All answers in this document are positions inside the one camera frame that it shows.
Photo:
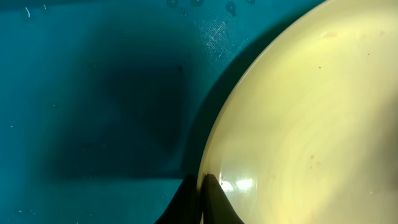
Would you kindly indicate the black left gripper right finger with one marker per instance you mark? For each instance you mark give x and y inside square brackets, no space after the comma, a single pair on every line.
[215,205]

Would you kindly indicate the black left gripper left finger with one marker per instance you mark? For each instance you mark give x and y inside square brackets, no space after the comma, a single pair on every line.
[185,206]

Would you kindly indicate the yellow plate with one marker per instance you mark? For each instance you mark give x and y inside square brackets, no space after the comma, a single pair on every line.
[309,133]

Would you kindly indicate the blue plastic tray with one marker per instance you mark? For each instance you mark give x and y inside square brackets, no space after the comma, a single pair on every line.
[106,105]

